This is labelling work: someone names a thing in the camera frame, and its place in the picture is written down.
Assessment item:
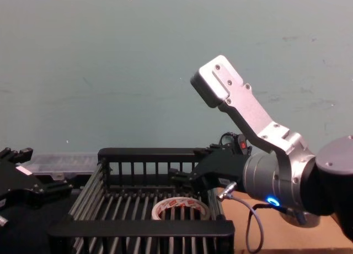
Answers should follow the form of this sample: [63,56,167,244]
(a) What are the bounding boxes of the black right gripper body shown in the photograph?
[192,148,249,193]

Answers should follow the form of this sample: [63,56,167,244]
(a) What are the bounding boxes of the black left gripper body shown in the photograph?
[0,161,36,209]

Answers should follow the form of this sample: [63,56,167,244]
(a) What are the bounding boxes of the roll of white tape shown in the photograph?
[151,197,212,221]

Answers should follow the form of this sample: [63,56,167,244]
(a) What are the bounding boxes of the clear plastic case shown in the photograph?
[19,153,99,181]

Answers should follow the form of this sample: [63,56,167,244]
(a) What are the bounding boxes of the black table cloth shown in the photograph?
[0,170,83,254]

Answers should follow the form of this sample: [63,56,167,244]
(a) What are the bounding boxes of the shallow brown cardboard tray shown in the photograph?
[217,192,353,253]

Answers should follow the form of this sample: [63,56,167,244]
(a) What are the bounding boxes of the black rack with steel bars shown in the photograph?
[46,147,236,254]

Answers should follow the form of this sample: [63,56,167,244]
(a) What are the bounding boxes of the black corded tool, red switch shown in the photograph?
[219,131,253,156]

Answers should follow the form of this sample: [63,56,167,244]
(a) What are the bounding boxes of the thin grey gripper cable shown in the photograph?
[216,182,290,253]

